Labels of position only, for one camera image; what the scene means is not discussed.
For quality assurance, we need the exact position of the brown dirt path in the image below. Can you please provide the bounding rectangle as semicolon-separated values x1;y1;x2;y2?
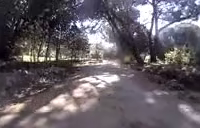
0;59;200;128

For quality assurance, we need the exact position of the wood of trees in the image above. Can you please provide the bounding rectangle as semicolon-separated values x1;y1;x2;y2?
0;0;200;68

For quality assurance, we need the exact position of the leaf litter verge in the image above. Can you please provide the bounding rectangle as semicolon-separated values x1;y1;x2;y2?
0;59;86;108

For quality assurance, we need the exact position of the pale green bush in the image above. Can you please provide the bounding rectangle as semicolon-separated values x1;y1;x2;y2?
163;46;197;67

